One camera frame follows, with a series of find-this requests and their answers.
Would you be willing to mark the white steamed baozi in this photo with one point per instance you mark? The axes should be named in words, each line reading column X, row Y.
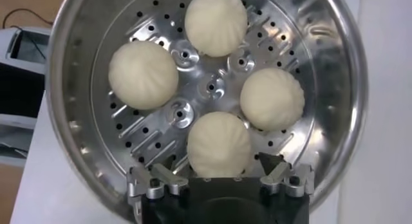
column 215, row 21
column 143, row 74
column 272, row 98
column 219, row 145

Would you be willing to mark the grey box device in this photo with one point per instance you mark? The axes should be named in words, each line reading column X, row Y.
column 22, row 90

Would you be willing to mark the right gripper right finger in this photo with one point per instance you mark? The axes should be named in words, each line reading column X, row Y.
column 277, row 173

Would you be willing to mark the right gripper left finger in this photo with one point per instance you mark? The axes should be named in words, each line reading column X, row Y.
column 170, row 180

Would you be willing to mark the stainless steel steamer basket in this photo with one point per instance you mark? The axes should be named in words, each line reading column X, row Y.
column 289, row 35

